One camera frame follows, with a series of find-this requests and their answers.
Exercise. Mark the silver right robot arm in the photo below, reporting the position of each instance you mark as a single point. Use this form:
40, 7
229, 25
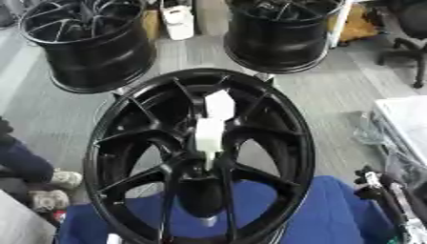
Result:
414, 216

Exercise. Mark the large black spoked wheel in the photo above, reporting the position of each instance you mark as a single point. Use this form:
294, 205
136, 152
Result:
139, 133

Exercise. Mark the black wheel rim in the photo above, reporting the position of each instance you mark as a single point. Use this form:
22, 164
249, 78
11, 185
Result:
94, 60
278, 44

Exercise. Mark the white plastic canister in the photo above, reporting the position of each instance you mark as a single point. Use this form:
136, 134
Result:
178, 20

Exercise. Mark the clear plastic bag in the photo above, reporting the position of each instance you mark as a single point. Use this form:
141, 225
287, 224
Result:
369, 130

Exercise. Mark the tan cardboard box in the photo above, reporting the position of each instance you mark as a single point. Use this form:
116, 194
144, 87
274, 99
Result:
358, 24

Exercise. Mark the white tray table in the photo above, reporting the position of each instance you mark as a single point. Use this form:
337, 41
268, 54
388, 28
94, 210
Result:
406, 124

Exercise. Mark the black office chair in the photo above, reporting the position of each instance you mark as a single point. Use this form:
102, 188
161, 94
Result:
414, 28

